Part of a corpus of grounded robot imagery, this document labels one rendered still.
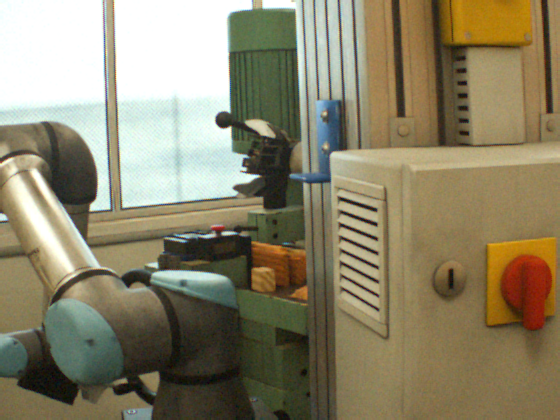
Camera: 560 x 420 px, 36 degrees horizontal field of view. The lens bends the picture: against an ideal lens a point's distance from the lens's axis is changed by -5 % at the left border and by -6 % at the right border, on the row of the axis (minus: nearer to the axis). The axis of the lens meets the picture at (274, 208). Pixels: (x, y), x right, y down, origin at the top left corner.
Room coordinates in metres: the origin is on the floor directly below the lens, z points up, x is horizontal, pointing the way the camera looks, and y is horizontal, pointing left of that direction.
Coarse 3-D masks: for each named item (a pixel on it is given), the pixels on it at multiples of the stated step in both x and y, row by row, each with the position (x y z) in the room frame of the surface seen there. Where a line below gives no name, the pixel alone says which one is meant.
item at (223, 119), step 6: (216, 114) 1.73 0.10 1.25; (222, 114) 1.72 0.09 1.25; (228, 114) 1.72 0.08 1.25; (216, 120) 1.72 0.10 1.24; (222, 120) 1.71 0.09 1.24; (228, 120) 1.72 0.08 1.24; (234, 120) 1.74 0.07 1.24; (222, 126) 1.72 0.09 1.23; (228, 126) 1.72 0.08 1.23; (234, 126) 1.74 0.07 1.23; (240, 126) 1.75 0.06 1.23; (246, 126) 1.75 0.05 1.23; (252, 132) 1.76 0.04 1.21
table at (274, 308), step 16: (240, 288) 1.81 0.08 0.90; (288, 288) 1.79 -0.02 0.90; (240, 304) 1.80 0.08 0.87; (256, 304) 1.76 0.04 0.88; (272, 304) 1.72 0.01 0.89; (288, 304) 1.68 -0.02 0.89; (304, 304) 1.65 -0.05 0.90; (256, 320) 1.76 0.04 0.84; (272, 320) 1.72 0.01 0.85; (288, 320) 1.68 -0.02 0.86; (304, 320) 1.64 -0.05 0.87
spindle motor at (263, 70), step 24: (240, 24) 1.91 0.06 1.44; (264, 24) 1.89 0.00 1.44; (288, 24) 1.90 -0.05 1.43; (240, 48) 1.91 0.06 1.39; (264, 48) 1.89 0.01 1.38; (288, 48) 1.90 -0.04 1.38; (240, 72) 1.92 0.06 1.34; (264, 72) 1.89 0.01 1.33; (288, 72) 1.90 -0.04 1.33; (240, 96) 1.92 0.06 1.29; (264, 96) 1.89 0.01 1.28; (288, 96) 1.90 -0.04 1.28; (240, 120) 1.91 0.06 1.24; (264, 120) 1.89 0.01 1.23; (288, 120) 1.90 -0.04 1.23; (240, 144) 1.92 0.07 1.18
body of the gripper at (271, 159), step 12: (252, 144) 1.66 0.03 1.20; (264, 144) 1.63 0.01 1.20; (276, 144) 1.65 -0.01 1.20; (288, 144) 1.67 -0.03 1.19; (252, 156) 1.66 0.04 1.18; (264, 156) 1.63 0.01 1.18; (276, 156) 1.59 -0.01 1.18; (288, 156) 1.62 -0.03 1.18; (252, 168) 1.66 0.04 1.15; (264, 168) 1.65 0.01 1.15; (276, 168) 1.65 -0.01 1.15; (288, 168) 1.59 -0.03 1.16
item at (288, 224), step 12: (252, 216) 1.96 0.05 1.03; (264, 216) 1.92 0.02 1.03; (276, 216) 1.93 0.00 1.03; (288, 216) 1.95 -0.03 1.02; (300, 216) 1.97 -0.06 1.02; (264, 228) 1.92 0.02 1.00; (276, 228) 1.93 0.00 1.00; (288, 228) 1.95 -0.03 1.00; (300, 228) 1.97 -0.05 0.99; (252, 240) 1.96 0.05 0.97; (264, 240) 1.92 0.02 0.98; (276, 240) 1.93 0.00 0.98; (288, 240) 1.95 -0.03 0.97
